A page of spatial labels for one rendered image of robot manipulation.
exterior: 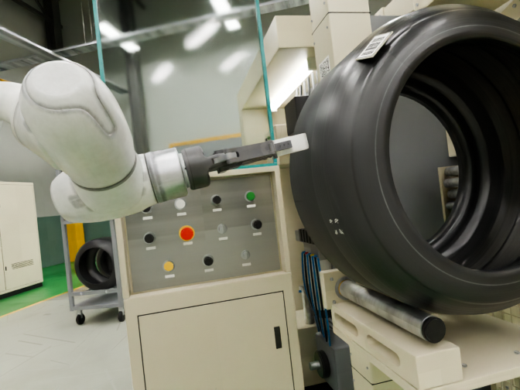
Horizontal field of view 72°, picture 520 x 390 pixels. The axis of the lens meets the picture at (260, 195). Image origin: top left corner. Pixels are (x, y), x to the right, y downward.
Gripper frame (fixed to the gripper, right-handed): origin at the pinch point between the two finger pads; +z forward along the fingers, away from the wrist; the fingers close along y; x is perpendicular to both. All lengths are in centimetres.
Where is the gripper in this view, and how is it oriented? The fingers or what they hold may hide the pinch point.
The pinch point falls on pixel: (289, 145)
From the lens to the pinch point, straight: 69.5
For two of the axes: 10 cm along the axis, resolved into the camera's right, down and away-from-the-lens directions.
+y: -2.1, 0.4, 9.8
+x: 2.6, 9.7, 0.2
